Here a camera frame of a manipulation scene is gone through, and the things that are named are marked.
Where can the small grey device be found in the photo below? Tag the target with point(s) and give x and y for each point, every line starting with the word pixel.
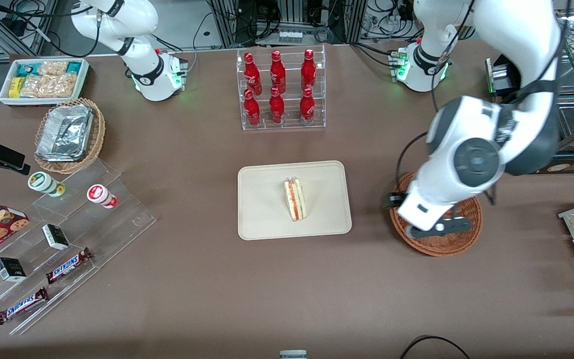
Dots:
pixel 293 355

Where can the silver box with green light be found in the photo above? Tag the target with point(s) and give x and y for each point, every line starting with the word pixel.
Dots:
pixel 499 77

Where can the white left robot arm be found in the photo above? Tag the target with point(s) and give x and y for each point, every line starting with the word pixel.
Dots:
pixel 476 162

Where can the white power strip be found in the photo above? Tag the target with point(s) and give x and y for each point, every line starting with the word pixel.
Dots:
pixel 289 37

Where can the small clear cracker bag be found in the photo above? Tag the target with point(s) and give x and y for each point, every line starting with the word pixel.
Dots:
pixel 53 68

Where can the clear acrylic stepped display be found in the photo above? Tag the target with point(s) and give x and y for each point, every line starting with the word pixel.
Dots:
pixel 117 224

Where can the clear acrylic bottle rack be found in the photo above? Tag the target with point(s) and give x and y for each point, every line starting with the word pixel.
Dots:
pixel 289 126

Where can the light oval wicker basket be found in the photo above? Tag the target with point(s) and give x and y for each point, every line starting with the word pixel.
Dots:
pixel 97 139

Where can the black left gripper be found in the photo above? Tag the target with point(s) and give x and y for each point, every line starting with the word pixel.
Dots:
pixel 391 200

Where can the white rectangular snack bin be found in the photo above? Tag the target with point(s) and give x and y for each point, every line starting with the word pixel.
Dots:
pixel 43 101

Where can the metal equipment rack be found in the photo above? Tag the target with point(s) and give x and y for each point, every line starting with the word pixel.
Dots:
pixel 292 15

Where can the large clear cracker bag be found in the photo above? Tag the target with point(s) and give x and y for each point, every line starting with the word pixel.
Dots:
pixel 48 86

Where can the small black carton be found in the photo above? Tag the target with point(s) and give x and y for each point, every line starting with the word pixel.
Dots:
pixel 55 237
pixel 10 270

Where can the brown round wicker basket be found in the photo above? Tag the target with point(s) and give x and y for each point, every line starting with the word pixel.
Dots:
pixel 441 247

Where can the beige plastic tray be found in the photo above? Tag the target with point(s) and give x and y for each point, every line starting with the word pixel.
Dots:
pixel 262 209

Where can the teal snack packet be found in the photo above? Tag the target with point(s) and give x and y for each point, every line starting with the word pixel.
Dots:
pixel 27 70
pixel 74 67

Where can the green lid white cup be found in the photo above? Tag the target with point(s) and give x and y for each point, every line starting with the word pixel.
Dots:
pixel 40 182

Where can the stacked aluminium foil containers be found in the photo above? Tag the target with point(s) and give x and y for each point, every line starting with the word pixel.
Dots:
pixel 65 132

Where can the red lid white cup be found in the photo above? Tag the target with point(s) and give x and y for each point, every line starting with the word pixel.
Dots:
pixel 98 193

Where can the Snickers chocolate bar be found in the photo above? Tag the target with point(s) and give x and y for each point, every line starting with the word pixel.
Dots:
pixel 22 305
pixel 68 266

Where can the triangular sandwich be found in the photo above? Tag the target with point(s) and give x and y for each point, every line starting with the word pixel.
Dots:
pixel 294 202

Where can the yellow snack packet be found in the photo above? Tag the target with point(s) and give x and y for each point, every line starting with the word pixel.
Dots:
pixel 15 87

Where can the red cola bottle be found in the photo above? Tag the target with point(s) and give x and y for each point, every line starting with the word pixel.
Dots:
pixel 308 71
pixel 307 108
pixel 251 110
pixel 276 108
pixel 278 74
pixel 252 75

